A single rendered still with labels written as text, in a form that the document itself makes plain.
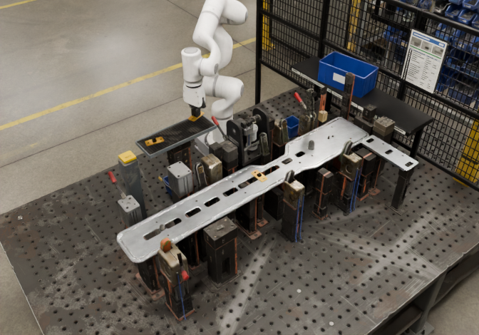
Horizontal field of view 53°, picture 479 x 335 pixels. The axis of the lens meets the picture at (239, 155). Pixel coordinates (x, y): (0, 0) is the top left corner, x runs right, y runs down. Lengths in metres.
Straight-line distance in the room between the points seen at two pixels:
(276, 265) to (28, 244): 1.21
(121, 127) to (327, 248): 2.55
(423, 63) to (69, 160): 2.80
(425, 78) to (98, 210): 1.85
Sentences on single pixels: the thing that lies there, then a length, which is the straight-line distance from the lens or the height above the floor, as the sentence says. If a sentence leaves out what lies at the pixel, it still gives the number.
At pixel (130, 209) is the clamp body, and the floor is 1.06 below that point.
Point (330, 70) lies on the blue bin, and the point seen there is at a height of 1.13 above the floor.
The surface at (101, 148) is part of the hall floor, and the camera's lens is 4.21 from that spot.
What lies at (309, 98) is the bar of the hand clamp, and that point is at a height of 1.18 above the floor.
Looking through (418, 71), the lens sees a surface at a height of 1.24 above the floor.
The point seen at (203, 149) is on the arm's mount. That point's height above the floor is 0.74.
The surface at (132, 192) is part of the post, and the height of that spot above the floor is 0.97.
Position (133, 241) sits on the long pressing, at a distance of 2.05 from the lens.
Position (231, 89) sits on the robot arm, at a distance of 2.54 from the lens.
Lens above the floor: 2.52
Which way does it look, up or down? 39 degrees down
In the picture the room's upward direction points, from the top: 1 degrees counter-clockwise
